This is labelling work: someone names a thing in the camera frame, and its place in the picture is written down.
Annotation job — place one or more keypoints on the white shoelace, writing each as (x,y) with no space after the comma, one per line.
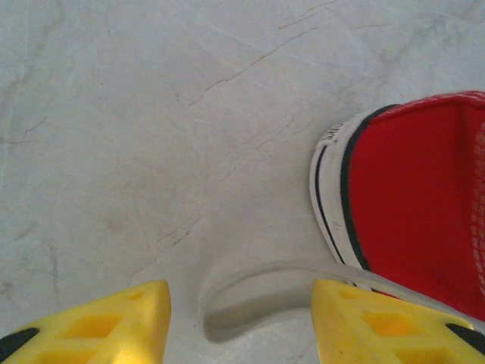
(288,270)

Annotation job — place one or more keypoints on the red canvas sneaker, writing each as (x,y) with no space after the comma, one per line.
(409,182)

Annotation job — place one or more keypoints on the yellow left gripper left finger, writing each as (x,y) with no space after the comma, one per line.
(94,333)

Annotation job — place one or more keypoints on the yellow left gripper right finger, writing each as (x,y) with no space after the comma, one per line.
(379,333)

